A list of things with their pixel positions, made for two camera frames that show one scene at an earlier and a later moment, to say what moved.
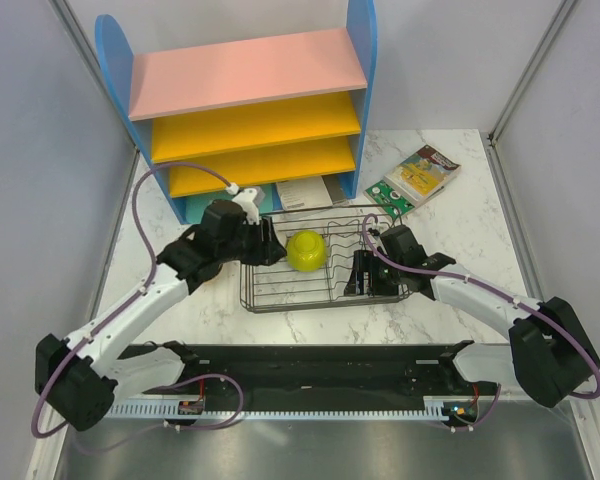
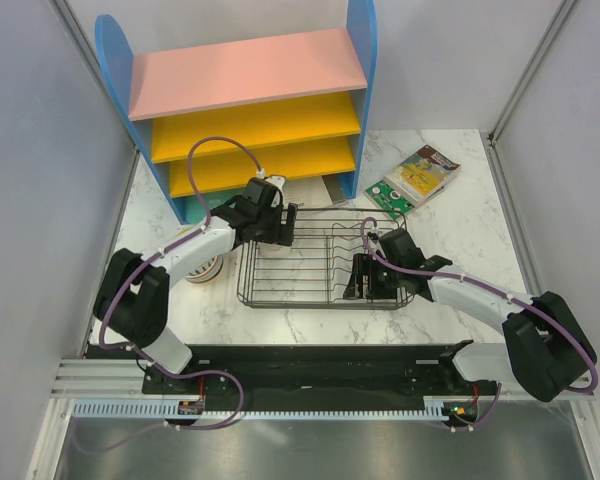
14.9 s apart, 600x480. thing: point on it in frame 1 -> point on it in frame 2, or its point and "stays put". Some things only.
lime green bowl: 306,251 -> 183,233
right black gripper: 364,261 stays put
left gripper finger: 271,251 -> 290,225
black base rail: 236,371 stays put
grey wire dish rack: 319,247 stays put
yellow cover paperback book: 422,174 stays put
